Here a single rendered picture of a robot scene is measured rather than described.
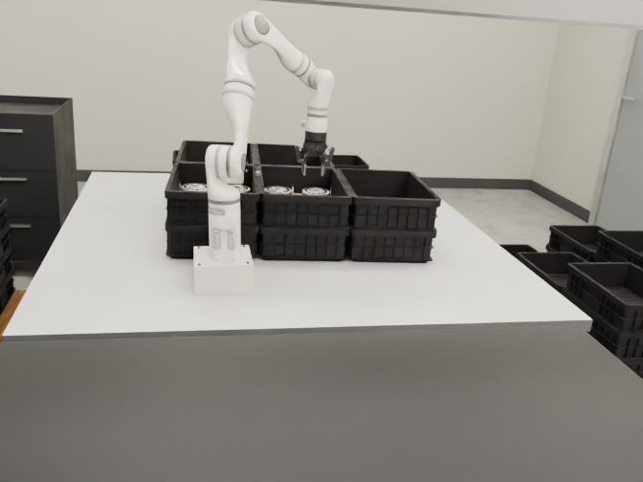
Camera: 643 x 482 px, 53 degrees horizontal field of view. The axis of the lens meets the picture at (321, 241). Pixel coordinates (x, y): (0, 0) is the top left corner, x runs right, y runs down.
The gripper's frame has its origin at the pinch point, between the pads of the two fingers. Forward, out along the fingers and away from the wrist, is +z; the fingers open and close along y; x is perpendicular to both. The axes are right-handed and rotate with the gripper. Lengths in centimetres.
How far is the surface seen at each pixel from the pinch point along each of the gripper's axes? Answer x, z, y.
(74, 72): 327, 5, -151
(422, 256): -18.4, 24.0, 37.1
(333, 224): -18.4, 13.2, 5.4
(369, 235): -19.5, 16.5, 17.7
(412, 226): -18.5, 13.1, 32.4
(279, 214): -18.3, 10.5, -12.4
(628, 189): 211, 54, 263
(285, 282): -36.0, 26.8, -11.0
